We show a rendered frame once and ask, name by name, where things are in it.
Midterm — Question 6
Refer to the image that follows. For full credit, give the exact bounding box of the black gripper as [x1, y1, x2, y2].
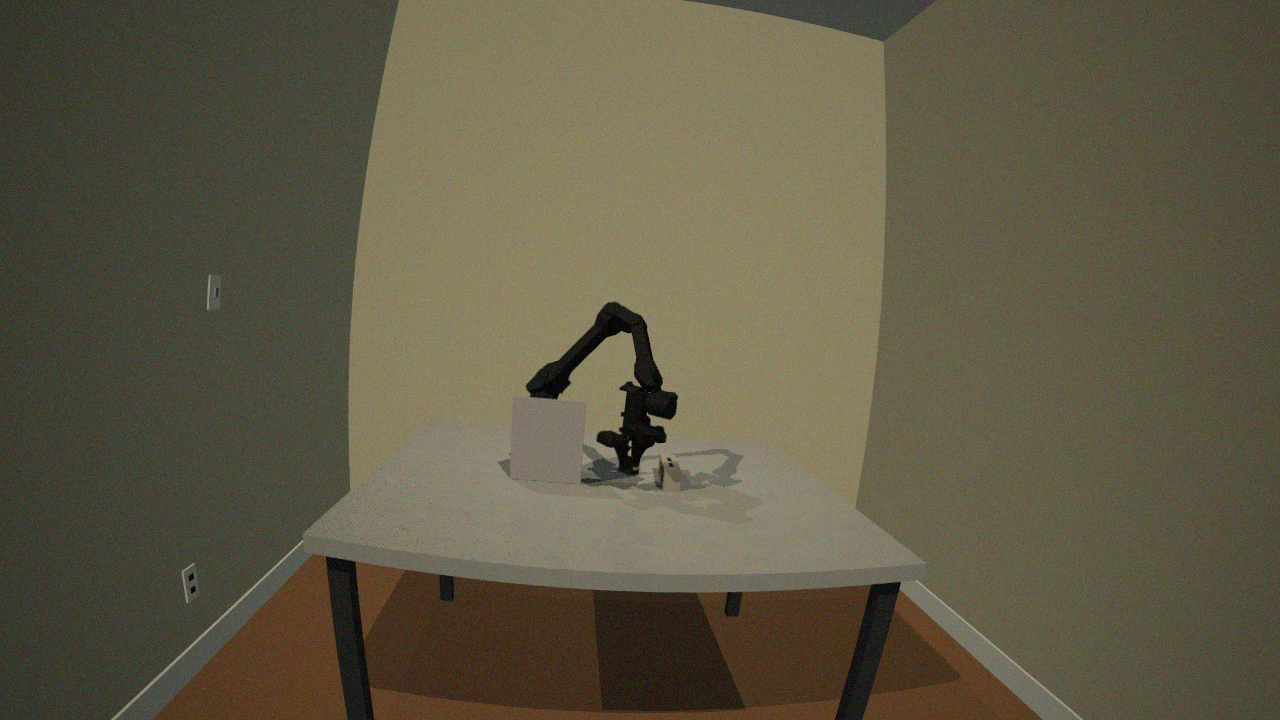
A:
[596, 410, 653, 470]

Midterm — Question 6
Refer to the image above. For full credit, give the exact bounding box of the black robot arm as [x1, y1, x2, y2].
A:
[526, 302, 678, 445]

